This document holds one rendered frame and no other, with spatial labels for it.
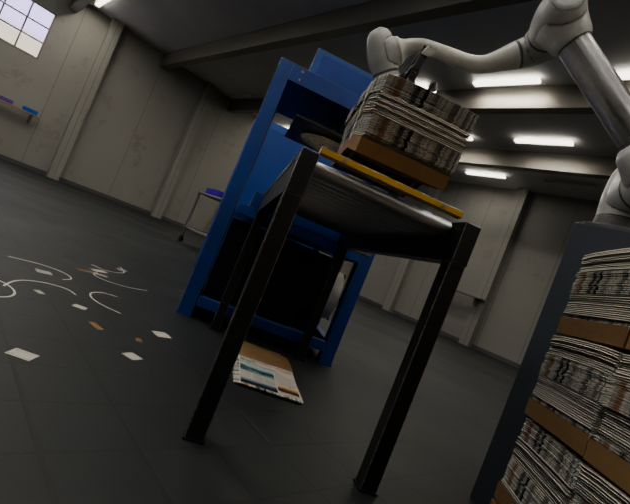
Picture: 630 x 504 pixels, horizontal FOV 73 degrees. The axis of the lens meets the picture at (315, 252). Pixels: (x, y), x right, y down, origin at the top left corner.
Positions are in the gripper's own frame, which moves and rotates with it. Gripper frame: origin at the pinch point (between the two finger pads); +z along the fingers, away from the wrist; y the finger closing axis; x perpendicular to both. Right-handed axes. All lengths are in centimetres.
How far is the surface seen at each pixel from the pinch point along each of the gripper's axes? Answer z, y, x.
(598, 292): 47, 49, -46
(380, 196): 16.3, 44.4, 2.9
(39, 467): 54, 118, 55
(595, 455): 67, 80, -39
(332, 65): -130, -36, 18
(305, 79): -118, -18, 30
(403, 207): 16.3, 44.7, -4.6
